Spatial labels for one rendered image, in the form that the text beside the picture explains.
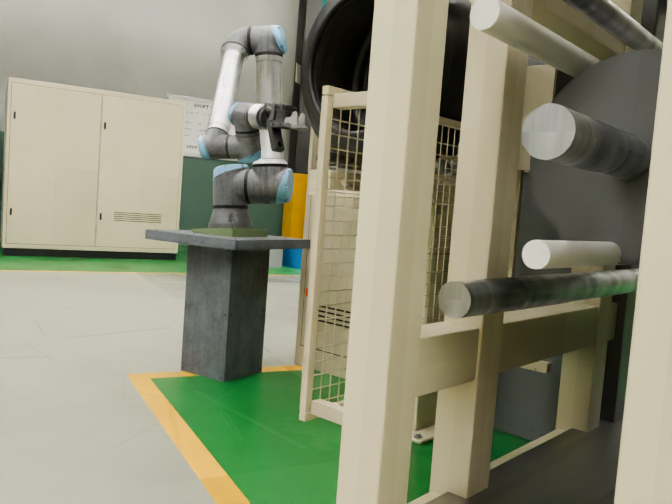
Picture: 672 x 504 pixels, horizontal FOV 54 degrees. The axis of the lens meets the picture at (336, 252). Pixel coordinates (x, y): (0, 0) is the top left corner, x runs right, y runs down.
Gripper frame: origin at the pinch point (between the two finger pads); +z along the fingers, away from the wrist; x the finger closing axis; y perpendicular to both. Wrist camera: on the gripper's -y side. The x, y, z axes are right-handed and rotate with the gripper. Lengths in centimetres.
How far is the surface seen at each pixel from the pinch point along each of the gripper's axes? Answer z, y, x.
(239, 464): 33, -97, -38
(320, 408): 78, -58, -60
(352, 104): 73, 4, -60
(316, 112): 16.8, 5.1, -12.4
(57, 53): -732, 59, 250
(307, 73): 10.3, 16.7, -12.4
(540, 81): 72, 23, 19
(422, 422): 50, -92, 30
